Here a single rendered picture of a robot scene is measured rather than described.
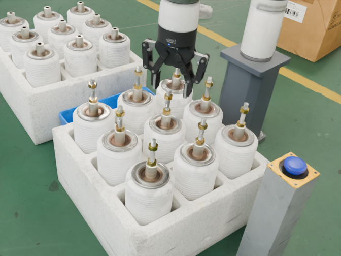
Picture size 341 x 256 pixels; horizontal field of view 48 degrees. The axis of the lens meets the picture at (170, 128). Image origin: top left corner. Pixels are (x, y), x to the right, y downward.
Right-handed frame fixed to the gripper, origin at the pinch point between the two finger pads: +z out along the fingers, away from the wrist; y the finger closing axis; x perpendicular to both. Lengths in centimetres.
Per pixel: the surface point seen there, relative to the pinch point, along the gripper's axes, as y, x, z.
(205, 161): 11.9, -8.1, 9.6
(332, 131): 42, 55, 36
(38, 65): -41.6, 7.9, 11.2
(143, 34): -48, 89, 36
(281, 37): 13, 113, 31
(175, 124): 1.8, 0.4, 9.8
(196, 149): 9.4, -7.4, 7.9
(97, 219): -7.5, -18.9, 27.1
